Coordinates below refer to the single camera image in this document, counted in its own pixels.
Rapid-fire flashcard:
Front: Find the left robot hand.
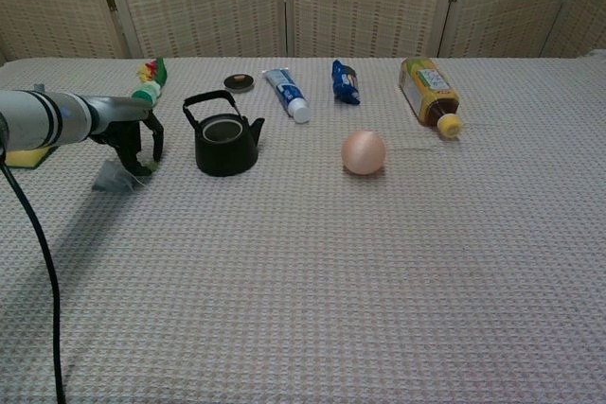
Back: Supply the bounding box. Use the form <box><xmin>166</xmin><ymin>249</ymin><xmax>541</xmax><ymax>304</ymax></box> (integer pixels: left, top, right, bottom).
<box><xmin>87</xmin><ymin>95</ymin><xmax>166</xmax><ymax>177</ymax></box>

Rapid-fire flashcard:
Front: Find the tea bag with tag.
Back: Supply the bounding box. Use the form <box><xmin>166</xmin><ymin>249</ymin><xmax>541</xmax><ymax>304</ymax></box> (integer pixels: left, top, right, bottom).
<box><xmin>91</xmin><ymin>160</ymin><xmax>160</xmax><ymax>194</ymax></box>

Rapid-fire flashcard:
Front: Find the small black teapot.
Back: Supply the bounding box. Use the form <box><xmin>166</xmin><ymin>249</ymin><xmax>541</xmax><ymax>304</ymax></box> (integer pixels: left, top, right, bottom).
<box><xmin>182</xmin><ymin>89</ymin><xmax>266</xmax><ymax>178</ymax></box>

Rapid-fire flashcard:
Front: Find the small round dark lid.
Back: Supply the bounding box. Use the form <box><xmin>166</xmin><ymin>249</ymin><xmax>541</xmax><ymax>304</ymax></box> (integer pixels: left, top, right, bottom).
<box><xmin>223</xmin><ymin>73</ymin><xmax>256</xmax><ymax>93</ymax></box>

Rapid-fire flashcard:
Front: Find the yellow tea bottle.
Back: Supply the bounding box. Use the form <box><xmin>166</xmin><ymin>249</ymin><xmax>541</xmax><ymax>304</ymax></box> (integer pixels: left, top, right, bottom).
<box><xmin>398</xmin><ymin>57</ymin><xmax>464</xmax><ymax>140</ymax></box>

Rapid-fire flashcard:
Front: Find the yellow green sponge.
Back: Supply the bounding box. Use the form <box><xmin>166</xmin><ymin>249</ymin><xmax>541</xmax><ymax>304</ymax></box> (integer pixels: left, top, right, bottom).
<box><xmin>3</xmin><ymin>145</ymin><xmax>59</xmax><ymax>170</ymax></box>

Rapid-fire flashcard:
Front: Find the woven folding screen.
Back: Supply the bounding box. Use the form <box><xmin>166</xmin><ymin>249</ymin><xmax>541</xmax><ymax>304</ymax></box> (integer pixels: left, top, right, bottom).
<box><xmin>0</xmin><ymin>0</ymin><xmax>606</xmax><ymax>63</ymax></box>

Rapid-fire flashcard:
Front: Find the blue white toothpaste tube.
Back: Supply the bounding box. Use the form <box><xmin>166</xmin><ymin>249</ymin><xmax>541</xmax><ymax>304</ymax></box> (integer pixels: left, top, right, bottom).
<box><xmin>262</xmin><ymin>67</ymin><xmax>312</xmax><ymax>124</ymax></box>

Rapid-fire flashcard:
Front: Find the blue snack packet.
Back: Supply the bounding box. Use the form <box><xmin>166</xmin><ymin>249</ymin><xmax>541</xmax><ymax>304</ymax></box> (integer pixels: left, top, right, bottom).
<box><xmin>330</xmin><ymin>59</ymin><xmax>362</xmax><ymax>106</ymax></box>

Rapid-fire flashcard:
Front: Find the peach ball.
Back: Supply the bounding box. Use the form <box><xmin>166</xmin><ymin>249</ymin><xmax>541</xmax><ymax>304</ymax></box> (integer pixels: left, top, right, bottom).
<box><xmin>340</xmin><ymin>130</ymin><xmax>387</xmax><ymax>176</ymax></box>

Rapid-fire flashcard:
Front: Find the woven checked tablecloth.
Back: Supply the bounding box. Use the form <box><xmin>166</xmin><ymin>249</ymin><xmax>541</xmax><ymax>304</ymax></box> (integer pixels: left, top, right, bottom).
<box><xmin>0</xmin><ymin>56</ymin><xmax>606</xmax><ymax>404</ymax></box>

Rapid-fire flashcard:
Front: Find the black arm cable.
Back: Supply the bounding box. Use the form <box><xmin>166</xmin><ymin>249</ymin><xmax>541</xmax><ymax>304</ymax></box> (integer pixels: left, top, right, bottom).
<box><xmin>0</xmin><ymin>110</ymin><xmax>67</xmax><ymax>404</ymax></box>

